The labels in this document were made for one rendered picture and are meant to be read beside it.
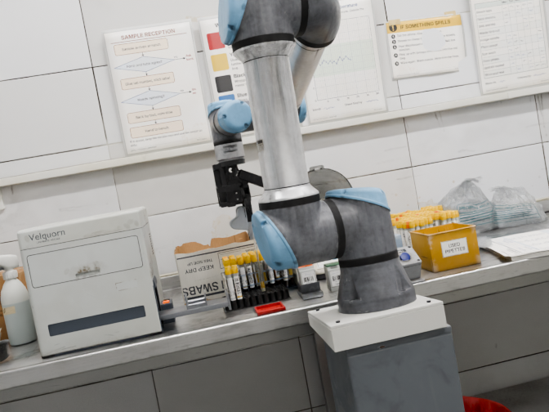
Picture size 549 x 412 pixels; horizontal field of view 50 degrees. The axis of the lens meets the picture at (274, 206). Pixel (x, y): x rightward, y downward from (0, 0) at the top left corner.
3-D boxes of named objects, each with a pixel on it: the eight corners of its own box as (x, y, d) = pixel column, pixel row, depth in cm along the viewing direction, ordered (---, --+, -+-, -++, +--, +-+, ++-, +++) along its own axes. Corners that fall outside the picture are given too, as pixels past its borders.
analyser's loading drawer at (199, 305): (146, 327, 140) (142, 306, 140) (148, 321, 147) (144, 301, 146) (231, 309, 143) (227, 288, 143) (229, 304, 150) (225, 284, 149)
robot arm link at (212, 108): (208, 100, 148) (203, 106, 156) (216, 144, 148) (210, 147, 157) (238, 96, 150) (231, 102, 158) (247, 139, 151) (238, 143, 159)
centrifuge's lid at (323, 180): (284, 170, 199) (285, 173, 207) (298, 244, 197) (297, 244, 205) (348, 158, 199) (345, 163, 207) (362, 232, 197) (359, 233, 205)
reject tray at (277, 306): (257, 315, 140) (257, 312, 140) (254, 310, 147) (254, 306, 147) (286, 310, 141) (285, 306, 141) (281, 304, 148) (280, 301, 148)
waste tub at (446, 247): (434, 273, 151) (427, 235, 151) (414, 266, 165) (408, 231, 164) (482, 263, 153) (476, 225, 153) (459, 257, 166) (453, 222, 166)
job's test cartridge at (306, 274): (303, 293, 150) (298, 268, 149) (300, 289, 154) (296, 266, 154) (319, 289, 150) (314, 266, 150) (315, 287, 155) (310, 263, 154)
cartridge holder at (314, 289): (302, 301, 147) (300, 286, 147) (297, 294, 156) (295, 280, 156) (323, 296, 148) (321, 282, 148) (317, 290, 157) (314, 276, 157)
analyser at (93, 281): (40, 360, 136) (14, 231, 134) (64, 331, 163) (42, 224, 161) (174, 331, 140) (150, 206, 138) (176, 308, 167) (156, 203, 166)
